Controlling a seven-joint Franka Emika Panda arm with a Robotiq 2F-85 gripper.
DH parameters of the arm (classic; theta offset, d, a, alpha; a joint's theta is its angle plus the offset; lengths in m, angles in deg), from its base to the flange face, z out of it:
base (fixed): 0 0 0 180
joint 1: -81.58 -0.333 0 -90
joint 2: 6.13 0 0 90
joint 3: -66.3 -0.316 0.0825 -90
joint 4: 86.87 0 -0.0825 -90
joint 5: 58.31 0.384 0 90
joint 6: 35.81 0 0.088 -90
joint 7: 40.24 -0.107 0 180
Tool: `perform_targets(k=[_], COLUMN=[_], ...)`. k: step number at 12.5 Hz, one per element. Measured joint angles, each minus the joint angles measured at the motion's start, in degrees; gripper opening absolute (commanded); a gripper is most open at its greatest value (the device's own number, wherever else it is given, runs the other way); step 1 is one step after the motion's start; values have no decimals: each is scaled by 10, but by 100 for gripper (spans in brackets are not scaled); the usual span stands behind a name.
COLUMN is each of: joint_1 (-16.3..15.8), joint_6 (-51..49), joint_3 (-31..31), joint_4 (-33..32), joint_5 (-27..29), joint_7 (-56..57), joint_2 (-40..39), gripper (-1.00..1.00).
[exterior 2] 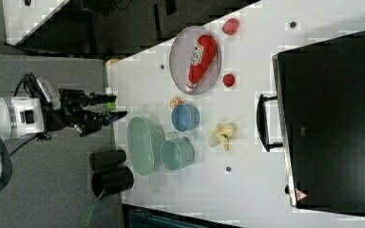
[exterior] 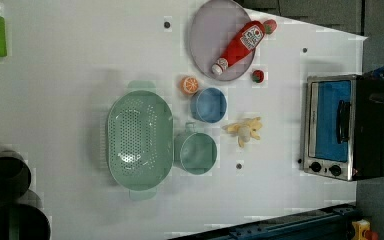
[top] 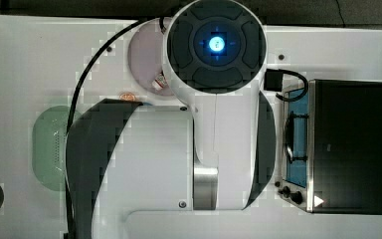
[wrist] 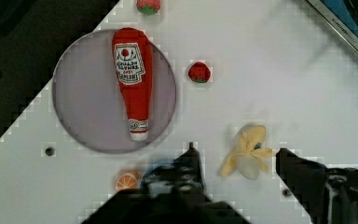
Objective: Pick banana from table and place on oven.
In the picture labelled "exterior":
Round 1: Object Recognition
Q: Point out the yellow plush peeled banana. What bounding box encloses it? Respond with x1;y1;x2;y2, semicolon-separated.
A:
222;117;262;148

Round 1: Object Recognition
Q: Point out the silver black toaster oven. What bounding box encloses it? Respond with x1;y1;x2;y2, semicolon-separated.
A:
303;75;384;181

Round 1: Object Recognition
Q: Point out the red strawberry toy at edge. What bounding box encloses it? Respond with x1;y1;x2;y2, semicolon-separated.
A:
263;19;277;34

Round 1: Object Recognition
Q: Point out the red strawberry toy near plate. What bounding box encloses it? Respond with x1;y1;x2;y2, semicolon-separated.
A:
252;70;264;83

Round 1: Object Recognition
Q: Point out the red ketchup bottle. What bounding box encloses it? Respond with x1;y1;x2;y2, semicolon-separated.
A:
211;21;271;76

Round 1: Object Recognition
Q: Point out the blue bowl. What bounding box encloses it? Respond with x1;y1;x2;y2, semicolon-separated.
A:
190;88;227;123

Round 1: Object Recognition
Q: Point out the grey round plate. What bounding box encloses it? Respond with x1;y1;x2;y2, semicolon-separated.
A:
189;0;255;81

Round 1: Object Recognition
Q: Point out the orange slice toy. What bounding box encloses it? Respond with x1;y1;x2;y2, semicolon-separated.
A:
180;76;199;95

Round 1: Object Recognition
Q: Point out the green oval colander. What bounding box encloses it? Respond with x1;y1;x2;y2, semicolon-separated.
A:
106;81;174;201

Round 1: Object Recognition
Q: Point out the black round container upper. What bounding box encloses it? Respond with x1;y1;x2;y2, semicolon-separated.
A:
0;151;32;202

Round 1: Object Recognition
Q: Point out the black round container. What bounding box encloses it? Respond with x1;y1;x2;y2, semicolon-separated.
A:
0;151;32;202
0;204;51;240

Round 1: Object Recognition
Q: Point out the black round container lower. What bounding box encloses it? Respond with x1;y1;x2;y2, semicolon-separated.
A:
0;204;51;240

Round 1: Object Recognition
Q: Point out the blue metal table frame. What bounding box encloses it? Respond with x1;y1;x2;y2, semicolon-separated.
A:
170;204;362;240

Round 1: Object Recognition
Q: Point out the green cup with handle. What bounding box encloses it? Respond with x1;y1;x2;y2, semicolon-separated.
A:
174;122;218;175

